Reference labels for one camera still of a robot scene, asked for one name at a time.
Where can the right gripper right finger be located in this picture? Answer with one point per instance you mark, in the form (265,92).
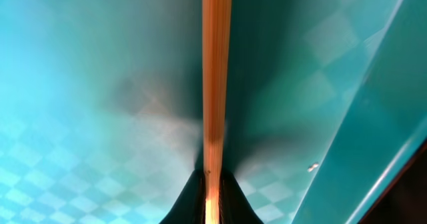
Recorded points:
(234,207)

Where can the teal serving tray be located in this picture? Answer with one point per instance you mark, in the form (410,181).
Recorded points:
(101,109)

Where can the wooden chopstick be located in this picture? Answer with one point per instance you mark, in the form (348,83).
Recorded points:
(216,20)

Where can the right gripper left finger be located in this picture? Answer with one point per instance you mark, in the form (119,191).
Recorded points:
(189,207)

